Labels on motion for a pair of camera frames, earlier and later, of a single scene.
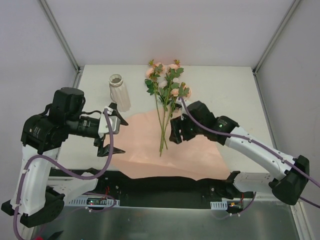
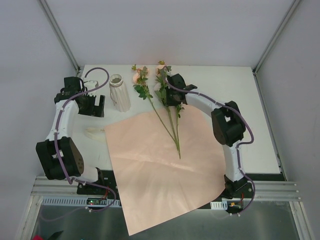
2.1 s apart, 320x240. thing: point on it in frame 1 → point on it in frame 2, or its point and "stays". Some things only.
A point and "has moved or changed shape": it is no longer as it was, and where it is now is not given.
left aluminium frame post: x=63 y=40 stays
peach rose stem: x=155 y=70 → x=140 y=76
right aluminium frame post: x=275 y=37 stays
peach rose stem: x=173 y=71 → x=162 y=79
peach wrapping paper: x=139 y=153 has moved or changed shape
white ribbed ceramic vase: x=118 y=93 stays
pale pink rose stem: x=167 y=88 has moved or changed shape
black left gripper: x=100 y=142 → x=93 y=106
